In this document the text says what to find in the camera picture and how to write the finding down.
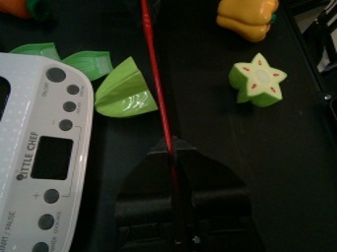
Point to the orange toy carrot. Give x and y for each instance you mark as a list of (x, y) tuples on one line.
[(16, 7)]

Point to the black table edge rail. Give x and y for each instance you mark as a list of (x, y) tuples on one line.
[(318, 75)]

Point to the dark green toy leaf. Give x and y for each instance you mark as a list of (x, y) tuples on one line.
[(90, 64), (40, 50)]

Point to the light green toy leaf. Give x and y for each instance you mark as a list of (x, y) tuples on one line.
[(125, 93)]

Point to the yellow toy bell pepper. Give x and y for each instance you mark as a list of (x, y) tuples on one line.
[(246, 16)]

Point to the green star fruit slice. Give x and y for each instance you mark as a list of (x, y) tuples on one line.
[(260, 82)]

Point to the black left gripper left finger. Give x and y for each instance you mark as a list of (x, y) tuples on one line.
[(145, 197)]

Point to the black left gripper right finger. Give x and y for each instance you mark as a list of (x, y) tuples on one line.
[(220, 203)]

